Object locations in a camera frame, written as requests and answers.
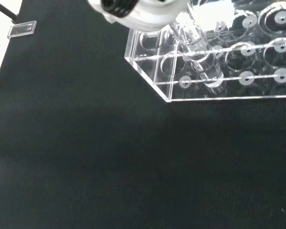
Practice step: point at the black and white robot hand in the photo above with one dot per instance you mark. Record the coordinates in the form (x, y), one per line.
(143, 14)

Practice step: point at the clear plastic test tube rack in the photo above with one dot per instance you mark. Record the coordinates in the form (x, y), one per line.
(252, 78)

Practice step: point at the clear cloth clip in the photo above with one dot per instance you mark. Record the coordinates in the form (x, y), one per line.
(22, 29)

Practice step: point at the black tripod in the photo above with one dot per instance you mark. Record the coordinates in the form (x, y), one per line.
(3, 8)

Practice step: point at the black bench cloth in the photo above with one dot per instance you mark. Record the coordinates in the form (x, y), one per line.
(109, 155)

